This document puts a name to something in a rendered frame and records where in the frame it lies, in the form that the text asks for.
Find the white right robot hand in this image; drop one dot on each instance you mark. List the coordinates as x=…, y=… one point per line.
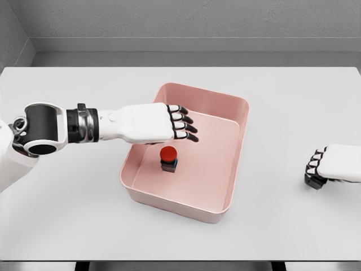
x=335, y=163

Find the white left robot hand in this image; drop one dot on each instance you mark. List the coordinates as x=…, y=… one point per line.
x=149, y=122

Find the red button industrial switch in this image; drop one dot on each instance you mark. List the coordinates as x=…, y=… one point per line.
x=168, y=159

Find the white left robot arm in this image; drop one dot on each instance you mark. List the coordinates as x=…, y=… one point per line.
x=56, y=127

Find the pink rectangular plastic basket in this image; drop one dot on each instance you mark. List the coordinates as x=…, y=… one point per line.
x=191, y=158

